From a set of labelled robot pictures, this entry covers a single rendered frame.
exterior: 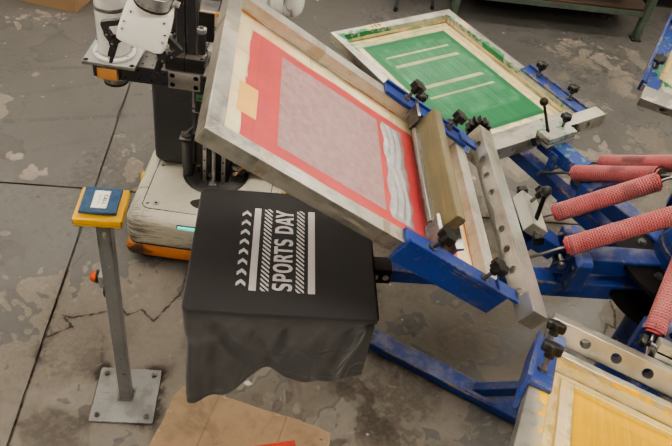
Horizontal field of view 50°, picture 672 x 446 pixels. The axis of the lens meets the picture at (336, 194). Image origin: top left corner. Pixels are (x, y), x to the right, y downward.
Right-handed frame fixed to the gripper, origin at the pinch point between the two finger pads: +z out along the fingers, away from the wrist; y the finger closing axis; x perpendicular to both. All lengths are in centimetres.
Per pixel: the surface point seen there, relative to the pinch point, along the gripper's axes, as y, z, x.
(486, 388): -153, 98, -15
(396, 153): -66, 5, -7
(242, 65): -21.6, -6.6, -3.0
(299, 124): -36.8, -2.6, 5.5
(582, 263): -122, 9, 7
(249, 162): -25.1, -7.4, 29.3
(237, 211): -37, 45, -13
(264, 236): -45, 43, -4
